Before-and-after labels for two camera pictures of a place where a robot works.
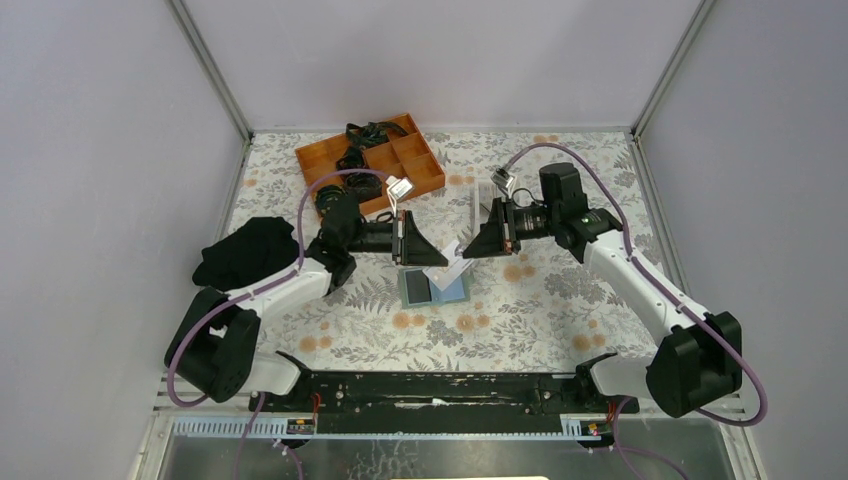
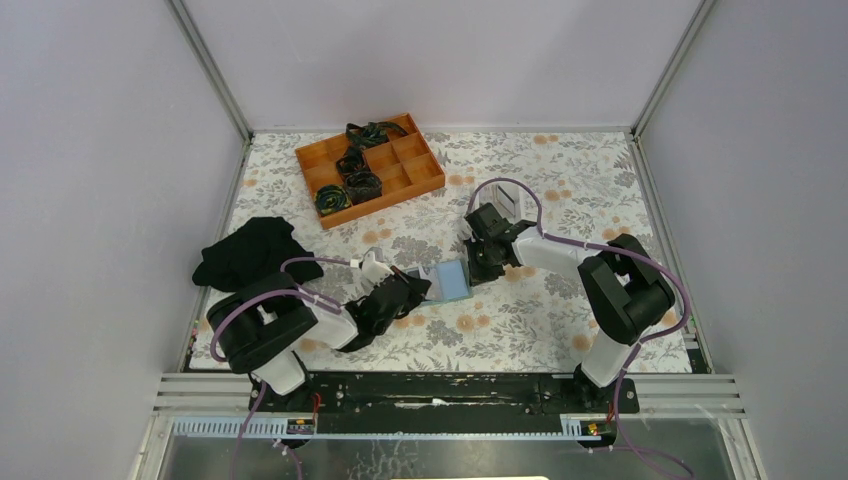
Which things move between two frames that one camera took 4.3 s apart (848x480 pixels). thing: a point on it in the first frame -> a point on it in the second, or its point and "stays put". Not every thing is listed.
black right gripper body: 511,219 -> 482,267
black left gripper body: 397,243 -> 413,297
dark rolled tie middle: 354,158 stays put
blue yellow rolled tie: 326,195 stays put
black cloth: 257,249 stays put
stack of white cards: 487,193 stays put
